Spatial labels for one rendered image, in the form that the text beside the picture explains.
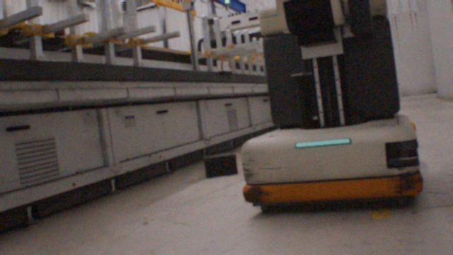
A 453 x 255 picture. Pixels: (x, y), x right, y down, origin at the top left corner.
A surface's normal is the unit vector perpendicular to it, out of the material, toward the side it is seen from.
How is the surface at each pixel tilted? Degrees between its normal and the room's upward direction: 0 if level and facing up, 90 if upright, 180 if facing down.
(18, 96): 90
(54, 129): 89
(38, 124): 90
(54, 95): 90
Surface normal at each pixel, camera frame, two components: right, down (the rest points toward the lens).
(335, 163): -0.38, 0.10
